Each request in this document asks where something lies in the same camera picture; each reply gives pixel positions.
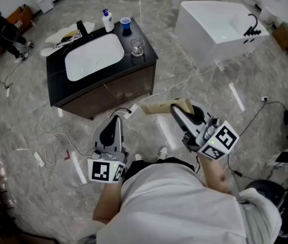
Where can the tan kraft paper bag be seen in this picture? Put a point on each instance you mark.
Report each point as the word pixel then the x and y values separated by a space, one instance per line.
pixel 159 108

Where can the person's white shirt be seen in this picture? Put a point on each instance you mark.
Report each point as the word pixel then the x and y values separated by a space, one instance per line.
pixel 174 207

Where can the white blue-pump lotion bottle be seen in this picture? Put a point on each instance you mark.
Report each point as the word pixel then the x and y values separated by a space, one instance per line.
pixel 108 22

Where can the orange storage box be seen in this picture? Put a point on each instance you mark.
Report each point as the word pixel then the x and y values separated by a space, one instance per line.
pixel 21 16

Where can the black swivel chair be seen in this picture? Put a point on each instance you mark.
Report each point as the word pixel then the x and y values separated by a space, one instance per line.
pixel 286 207

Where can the blue plastic cup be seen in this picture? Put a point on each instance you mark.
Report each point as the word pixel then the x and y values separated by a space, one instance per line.
pixel 125 24

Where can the white plug socket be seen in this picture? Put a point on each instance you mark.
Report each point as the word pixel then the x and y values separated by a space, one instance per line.
pixel 264 98

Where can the black-top vanity cabinet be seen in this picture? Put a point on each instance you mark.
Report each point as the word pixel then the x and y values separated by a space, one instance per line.
pixel 123 85

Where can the person's right shoe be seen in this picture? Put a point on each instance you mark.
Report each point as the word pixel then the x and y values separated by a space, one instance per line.
pixel 163 152

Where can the white power strip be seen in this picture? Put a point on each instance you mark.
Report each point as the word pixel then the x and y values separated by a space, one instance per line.
pixel 131 110
pixel 39 159

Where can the person's right forearm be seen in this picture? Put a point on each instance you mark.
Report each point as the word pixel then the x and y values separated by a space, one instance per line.
pixel 213 174

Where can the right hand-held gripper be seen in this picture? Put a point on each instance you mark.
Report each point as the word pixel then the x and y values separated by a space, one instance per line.
pixel 222 138

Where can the black sink faucet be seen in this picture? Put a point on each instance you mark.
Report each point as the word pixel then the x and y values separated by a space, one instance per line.
pixel 82 29

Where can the black bathtub faucet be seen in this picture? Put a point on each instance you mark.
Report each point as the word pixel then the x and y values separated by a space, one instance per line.
pixel 252 31

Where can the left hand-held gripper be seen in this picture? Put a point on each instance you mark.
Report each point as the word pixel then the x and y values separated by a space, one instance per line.
pixel 100 171

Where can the white patterned rug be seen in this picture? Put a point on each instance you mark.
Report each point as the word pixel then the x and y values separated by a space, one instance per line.
pixel 57 34

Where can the white bathtub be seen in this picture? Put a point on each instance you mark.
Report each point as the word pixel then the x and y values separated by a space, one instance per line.
pixel 204 34

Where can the person's left shoe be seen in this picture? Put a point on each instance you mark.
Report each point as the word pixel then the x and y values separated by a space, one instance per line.
pixel 138 156

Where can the person's shoe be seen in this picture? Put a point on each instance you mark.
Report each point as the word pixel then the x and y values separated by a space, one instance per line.
pixel 138 156
pixel 163 152

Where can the clear glass cup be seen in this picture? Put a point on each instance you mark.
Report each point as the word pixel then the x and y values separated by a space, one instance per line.
pixel 137 47

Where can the person's left forearm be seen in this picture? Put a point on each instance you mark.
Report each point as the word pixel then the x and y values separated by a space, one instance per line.
pixel 108 202

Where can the person's black trousers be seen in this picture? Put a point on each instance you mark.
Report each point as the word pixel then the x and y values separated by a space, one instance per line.
pixel 146 166

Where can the cardboard box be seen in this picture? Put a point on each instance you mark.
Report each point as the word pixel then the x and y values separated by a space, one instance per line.
pixel 284 35

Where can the white sink basin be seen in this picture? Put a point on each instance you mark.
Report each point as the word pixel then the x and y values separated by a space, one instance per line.
pixel 93 57

